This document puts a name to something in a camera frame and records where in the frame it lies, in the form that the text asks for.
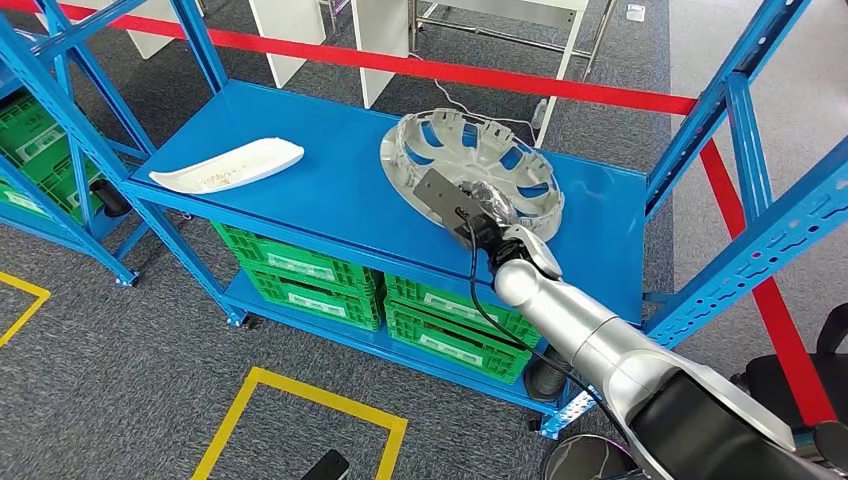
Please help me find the yellow tape square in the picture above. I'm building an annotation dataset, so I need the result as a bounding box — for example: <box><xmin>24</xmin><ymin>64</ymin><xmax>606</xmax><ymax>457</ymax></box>
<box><xmin>190</xmin><ymin>366</ymin><xmax>409</xmax><ymax>480</ymax></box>

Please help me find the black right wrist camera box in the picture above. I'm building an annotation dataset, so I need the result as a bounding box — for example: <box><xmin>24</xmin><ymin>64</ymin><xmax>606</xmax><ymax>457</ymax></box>
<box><xmin>412</xmin><ymin>168</ymin><xmax>505</xmax><ymax>250</ymax></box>

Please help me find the white metal-legged table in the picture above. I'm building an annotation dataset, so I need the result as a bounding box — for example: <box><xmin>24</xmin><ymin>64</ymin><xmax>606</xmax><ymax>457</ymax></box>
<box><xmin>409</xmin><ymin>0</ymin><xmax>621</xmax><ymax>148</ymax></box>

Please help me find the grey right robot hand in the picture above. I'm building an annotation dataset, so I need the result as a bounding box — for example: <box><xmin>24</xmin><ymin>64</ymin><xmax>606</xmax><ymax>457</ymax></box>
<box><xmin>463</xmin><ymin>179</ymin><xmax>522</xmax><ymax>230</ymax></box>

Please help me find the red barrier belt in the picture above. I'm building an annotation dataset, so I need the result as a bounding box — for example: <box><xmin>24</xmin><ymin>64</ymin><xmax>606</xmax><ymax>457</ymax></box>
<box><xmin>0</xmin><ymin>0</ymin><xmax>698</xmax><ymax>117</ymax></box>
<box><xmin>698</xmin><ymin>137</ymin><xmax>837</xmax><ymax>427</ymax></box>

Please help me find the black camera cable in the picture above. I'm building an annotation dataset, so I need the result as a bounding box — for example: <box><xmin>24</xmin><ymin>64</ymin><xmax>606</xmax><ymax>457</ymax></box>
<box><xmin>453</xmin><ymin>208</ymin><xmax>631</xmax><ymax>446</ymax></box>

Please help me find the black robot body part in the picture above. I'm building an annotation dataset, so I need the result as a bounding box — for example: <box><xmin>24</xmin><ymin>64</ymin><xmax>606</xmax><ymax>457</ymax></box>
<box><xmin>301</xmin><ymin>449</ymin><xmax>351</xmax><ymax>480</ymax></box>

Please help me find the grey plastic wheel hubcap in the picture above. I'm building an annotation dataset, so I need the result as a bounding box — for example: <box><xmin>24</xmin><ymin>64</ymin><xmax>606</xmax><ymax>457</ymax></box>
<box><xmin>379</xmin><ymin>107</ymin><xmax>566</xmax><ymax>245</ymax></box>

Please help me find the black office chair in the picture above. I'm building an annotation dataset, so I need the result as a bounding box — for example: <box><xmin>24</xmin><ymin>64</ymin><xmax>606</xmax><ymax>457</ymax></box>
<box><xmin>728</xmin><ymin>304</ymin><xmax>848</xmax><ymax>433</ymax></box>

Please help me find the thin white cable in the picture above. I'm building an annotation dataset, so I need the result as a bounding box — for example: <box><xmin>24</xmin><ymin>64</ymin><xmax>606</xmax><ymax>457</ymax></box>
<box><xmin>409</xmin><ymin>52</ymin><xmax>539</xmax><ymax>144</ymax></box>

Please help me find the white curved plastic part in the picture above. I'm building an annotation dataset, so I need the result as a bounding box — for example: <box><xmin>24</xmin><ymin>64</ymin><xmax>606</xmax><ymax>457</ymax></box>
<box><xmin>148</xmin><ymin>137</ymin><xmax>306</xmax><ymax>195</ymax></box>

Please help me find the chrome stanchion post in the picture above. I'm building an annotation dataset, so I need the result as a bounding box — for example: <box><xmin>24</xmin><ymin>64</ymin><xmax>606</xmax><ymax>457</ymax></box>
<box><xmin>539</xmin><ymin>421</ymin><xmax>848</xmax><ymax>480</ymax></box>

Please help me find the blue metal shelf rack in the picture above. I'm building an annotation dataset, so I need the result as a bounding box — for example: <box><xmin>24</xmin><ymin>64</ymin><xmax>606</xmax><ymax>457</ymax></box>
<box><xmin>0</xmin><ymin>0</ymin><xmax>848</xmax><ymax>442</ymax></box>
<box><xmin>0</xmin><ymin>0</ymin><xmax>160</xmax><ymax>287</ymax></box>

